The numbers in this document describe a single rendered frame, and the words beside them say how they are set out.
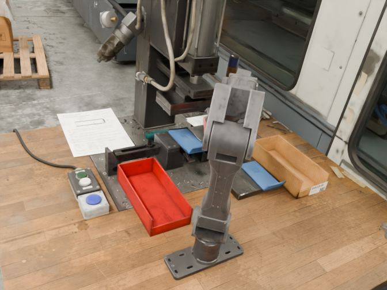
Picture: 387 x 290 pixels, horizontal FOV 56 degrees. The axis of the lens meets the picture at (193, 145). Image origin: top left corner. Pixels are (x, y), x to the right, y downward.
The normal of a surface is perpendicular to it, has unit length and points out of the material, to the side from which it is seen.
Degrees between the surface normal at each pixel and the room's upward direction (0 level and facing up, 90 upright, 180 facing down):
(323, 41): 90
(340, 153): 90
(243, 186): 0
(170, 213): 0
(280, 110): 90
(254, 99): 50
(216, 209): 104
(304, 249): 0
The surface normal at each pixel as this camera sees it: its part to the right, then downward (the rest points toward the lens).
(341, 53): -0.89, 0.15
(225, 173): -0.22, 0.69
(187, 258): 0.12, -0.83
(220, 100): -0.07, -0.14
